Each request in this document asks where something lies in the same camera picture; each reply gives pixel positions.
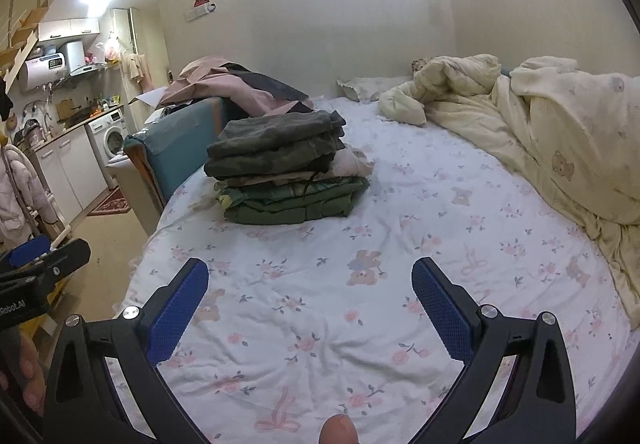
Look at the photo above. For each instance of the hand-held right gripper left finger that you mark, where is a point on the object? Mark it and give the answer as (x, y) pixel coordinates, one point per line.
(177, 311)

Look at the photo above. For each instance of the camouflage pants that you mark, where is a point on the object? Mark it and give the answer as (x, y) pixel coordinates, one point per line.
(280, 138)

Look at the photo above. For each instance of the white water heater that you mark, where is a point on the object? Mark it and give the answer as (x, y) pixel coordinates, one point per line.
(45, 71)

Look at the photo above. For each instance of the white washing machine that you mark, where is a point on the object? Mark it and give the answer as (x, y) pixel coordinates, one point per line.
(107, 138)

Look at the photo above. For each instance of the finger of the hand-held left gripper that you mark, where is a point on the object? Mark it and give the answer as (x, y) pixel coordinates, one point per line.
(30, 251)
(67, 258)

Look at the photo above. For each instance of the teal bed footboard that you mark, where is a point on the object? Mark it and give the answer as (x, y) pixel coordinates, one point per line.
(175, 148)

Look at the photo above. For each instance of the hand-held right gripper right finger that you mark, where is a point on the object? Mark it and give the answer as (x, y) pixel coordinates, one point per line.
(442, 314)

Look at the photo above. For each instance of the white frilled pillow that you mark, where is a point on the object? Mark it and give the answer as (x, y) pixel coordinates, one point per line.
(362, 88)

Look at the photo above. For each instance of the pink cloth pile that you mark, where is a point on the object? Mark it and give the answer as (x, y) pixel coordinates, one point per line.
(210, 78)

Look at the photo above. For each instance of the white floral bed sheet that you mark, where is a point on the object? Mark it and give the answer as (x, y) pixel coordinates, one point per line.
(350, 224)

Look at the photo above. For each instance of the pale pink padded jacket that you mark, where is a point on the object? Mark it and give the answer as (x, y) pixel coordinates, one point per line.
(20, 189)

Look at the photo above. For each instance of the white kitchen base cabinet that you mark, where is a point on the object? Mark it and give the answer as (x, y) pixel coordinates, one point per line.
(65, 173)

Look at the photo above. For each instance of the rice cooker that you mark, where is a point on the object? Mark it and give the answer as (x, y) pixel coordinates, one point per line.
(34, 134)

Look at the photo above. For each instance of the red patterned rug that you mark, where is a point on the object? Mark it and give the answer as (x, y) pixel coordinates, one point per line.
(110, 205)

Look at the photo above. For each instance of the person's left hand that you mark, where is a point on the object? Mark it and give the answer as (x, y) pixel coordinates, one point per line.
(25, 369)

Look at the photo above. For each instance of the white wall cabinet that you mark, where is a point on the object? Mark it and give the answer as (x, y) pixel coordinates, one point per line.
(70, 28)

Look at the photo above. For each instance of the pink plastic bag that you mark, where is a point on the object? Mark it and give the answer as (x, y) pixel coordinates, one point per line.
(112, 52)

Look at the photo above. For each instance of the wooden staircase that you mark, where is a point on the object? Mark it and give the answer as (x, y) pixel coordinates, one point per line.
(25, 31)

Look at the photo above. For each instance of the person's right hand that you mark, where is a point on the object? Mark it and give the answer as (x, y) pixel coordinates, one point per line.
(340, 431)

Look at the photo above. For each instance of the green patterned folded garment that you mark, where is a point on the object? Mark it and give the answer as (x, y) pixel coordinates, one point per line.
(280, 191)

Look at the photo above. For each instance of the dark grey garment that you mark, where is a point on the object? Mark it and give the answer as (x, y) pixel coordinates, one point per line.
(270, 86)

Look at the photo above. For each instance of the olive green folded garment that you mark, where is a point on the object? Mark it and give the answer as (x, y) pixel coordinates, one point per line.
(295, 211)

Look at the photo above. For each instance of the range hood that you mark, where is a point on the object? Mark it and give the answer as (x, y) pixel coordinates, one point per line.
(76, 56)

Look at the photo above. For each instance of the pink hanging towel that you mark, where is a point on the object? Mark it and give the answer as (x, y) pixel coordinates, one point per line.
(139, 68)

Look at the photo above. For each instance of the white low cabinet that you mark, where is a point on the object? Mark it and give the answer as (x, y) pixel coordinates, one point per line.
(130, 189)

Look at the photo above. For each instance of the cream bear print duvet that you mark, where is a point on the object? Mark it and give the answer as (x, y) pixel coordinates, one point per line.
(550, 123)

